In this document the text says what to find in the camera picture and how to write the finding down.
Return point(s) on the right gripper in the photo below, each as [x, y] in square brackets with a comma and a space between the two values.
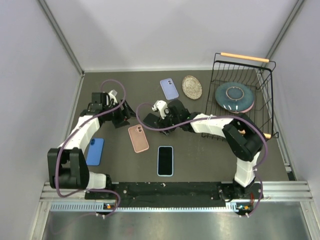
[167, 132]

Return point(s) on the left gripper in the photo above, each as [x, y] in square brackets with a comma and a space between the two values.
[124, 115]

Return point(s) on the teal-edged black phone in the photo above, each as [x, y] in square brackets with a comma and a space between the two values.
[153, 121]

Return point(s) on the purple-edged black phone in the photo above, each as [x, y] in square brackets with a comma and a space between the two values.
[165, 160]

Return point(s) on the pink phone case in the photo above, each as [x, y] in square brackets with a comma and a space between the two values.
[138, 138]

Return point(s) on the light blue phone case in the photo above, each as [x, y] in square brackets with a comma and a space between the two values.
[157, 161]

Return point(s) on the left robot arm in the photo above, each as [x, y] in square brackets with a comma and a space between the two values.
[67, 165]

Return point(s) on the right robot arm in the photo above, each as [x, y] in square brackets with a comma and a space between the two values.
[244, 140]

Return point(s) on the blue phone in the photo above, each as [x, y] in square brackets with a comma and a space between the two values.
[94, 153]

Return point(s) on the lavender phone case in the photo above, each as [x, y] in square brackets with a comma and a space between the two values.
[169, 89]

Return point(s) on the speckled oval dish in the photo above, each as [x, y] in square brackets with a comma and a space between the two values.
[191, 87]

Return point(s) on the pink plate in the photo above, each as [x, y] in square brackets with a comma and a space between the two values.
[242, 107]

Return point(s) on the blue glazed plate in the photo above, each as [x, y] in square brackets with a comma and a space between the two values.
[228, 94]

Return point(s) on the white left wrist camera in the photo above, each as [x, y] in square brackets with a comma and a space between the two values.
[111, 98]

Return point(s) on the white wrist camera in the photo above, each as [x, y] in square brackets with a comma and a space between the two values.
[111, 98]
[160, 106]

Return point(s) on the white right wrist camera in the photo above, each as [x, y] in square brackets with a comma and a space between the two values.
[160, 106]

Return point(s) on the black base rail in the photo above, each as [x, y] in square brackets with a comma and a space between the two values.
[184, 194]

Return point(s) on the black wire dish rack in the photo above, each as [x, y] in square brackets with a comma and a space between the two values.
[254, 72]

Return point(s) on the grey cable duct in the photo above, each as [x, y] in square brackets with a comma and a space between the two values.
[102, 207]

